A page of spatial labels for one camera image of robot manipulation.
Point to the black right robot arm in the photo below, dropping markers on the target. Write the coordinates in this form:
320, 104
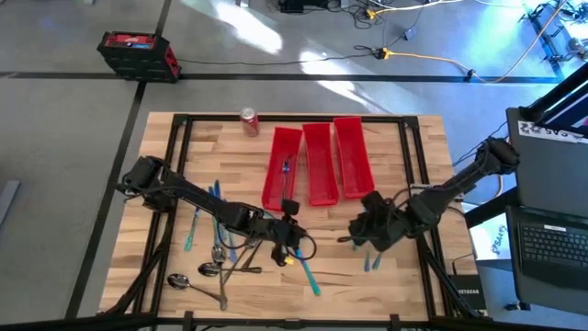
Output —
450, 188

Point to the black Netgear network switch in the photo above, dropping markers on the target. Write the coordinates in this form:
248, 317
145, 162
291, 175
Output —
468, 292

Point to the red soda can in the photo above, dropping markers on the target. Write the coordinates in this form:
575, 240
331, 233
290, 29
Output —
250, 123

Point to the grey power adapter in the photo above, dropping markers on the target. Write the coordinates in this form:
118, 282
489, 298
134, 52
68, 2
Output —
411, 33

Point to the black aluminium table frame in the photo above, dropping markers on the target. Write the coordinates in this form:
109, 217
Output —
294, 118

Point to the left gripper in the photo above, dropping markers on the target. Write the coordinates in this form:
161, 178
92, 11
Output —
285, 236

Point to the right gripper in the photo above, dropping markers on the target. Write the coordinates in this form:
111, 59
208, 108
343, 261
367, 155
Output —
381, 227

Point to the grey laptop with sticker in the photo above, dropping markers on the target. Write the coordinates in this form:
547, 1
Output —
546, 174

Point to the black floor stand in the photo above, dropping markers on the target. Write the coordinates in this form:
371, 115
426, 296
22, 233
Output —
543, 32

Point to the red plastic bin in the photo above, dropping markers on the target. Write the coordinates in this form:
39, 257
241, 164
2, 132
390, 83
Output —
275, 174
320, 165
353, 156

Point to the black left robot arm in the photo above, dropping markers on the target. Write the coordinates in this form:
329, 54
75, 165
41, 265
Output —
202, 200

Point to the black laptop with keyboard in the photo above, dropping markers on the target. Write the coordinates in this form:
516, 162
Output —
551, 248

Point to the white printed carton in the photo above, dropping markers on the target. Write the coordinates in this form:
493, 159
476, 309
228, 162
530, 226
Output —
489, 241

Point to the black and red toolbox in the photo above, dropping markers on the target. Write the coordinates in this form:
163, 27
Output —
138, 57

